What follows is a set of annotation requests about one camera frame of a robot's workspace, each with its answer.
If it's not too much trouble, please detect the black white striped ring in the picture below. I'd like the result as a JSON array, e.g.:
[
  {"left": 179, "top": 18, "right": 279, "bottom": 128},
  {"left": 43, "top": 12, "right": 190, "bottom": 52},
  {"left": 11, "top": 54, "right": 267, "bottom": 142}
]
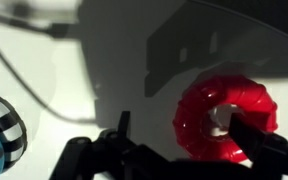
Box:
[{"left": 0, "top": 88, "right": 28, "bottom": 173}]

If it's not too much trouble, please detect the thick black cable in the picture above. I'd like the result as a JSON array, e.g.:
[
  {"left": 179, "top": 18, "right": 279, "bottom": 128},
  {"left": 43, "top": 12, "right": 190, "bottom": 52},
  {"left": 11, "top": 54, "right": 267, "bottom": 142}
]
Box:
[{"left": 0, "top": 8, "right": 80, "bottom": 39}]

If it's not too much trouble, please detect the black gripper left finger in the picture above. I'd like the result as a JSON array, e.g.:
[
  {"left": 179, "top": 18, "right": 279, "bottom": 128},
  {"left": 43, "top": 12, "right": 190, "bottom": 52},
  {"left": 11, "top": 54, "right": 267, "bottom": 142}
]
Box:
[{"left": 49, "top": 110, "right": 185, "bottom": 180}]

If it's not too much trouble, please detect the thin black cable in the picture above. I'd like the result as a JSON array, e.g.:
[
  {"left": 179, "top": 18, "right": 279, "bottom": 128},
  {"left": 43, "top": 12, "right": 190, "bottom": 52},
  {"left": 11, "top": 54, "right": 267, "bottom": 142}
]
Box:
[{"left": 0, "top": 29, "right": 100, "bottom": 125}]

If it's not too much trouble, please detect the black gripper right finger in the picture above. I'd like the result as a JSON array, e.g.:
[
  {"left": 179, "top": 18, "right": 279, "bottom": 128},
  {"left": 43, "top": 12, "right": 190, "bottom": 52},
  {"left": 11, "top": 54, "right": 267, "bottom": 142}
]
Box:
[{"left": 229, "top": 112, "right": 288, "bottom": 180}]

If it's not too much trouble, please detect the red plastic ring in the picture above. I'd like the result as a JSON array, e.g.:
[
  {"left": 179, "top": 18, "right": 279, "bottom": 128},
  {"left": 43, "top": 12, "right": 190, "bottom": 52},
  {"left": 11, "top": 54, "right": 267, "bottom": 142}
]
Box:
[{"left": 172, "top": 74, "right": 279, "bottom": 163}]

